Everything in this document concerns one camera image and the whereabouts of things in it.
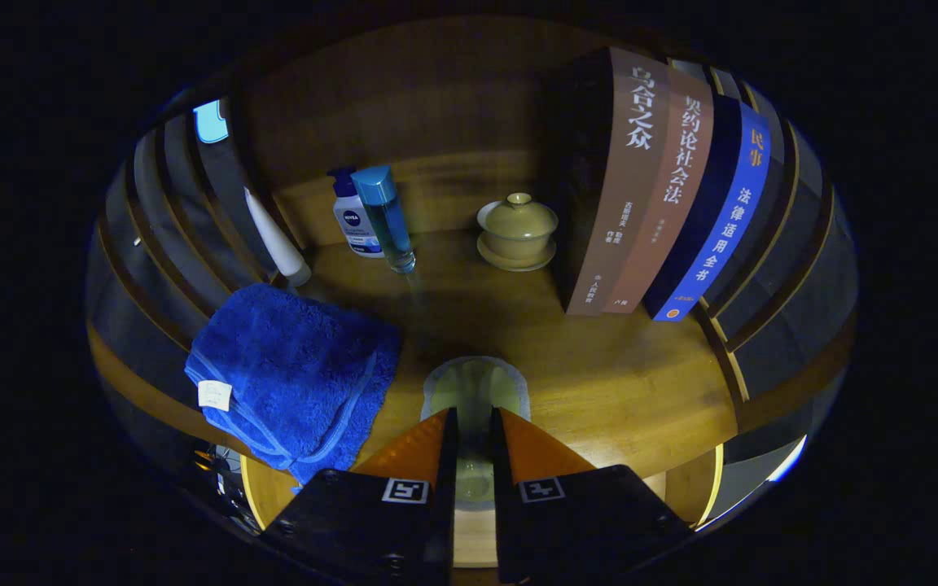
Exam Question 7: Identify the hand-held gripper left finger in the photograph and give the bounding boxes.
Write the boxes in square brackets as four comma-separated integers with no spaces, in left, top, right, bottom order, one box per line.
[261,407,460,586]

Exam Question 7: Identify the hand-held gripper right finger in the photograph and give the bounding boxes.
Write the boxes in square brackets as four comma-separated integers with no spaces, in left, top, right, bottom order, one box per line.
[489,407,694,584]

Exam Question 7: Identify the yellow and white sponge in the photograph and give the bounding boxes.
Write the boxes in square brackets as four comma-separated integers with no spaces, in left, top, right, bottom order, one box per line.
[420,356,532,512]

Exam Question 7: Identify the wooden countertop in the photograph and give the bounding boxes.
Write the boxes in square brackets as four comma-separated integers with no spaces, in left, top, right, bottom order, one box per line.
[88,228,755,483]

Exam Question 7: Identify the wooden cabinet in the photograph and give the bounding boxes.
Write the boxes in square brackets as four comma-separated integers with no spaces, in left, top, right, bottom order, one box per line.
[86,16,859,571]

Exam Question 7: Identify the blue folded towel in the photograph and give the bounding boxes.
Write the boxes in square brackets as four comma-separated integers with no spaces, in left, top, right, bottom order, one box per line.
[184,282,402,487]

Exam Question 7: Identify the white tube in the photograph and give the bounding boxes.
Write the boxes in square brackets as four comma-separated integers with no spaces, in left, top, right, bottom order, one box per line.
[243,187,313,287]

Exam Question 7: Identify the white lotion bottle blue cap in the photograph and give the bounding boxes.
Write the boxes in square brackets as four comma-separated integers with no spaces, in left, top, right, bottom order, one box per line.
[327,167,384,259]

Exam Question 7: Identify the beige lidded tea bowl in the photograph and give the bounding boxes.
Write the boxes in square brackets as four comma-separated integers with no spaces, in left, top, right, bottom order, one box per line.
[476,193,559,272]

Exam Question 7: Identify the teal clear bottle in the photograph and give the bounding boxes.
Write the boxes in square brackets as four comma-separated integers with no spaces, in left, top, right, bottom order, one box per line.
[351,165,417,274]

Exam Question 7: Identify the blue book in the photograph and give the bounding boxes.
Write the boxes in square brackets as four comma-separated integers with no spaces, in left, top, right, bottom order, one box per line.
[642,94,773,322]

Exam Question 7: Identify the dark brown book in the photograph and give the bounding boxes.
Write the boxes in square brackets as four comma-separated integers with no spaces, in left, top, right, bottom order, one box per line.
[554,46,670,317]

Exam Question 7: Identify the reddish brown book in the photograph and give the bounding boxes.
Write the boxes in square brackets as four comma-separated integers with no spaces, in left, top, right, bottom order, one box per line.
[603,67,716,314]

